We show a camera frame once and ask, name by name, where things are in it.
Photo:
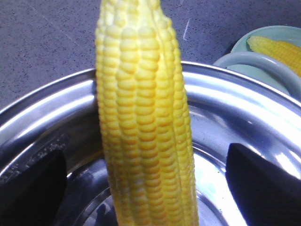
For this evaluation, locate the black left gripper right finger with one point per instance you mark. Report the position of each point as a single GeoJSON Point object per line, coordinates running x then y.
{"type": "Point", "coordinates": [265, 194]}

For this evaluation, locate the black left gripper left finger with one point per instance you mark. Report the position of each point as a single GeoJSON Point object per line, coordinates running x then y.
{"type": "Point", "coordinates": [34, 196]}

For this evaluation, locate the corn cob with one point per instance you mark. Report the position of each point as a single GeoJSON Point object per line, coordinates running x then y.
{"type": "Point", "coordinates": [144, 115]}
{"type": "Point", "coordinates": [282, 51]}

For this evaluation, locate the green electric cooking pot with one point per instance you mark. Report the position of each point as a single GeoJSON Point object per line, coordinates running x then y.
{"type": "Point", "coordinates": [225, 108]}

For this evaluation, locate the light green plate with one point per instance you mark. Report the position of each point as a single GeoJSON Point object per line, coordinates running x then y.
{"type": "Point", "coordinates": [262, 68]}

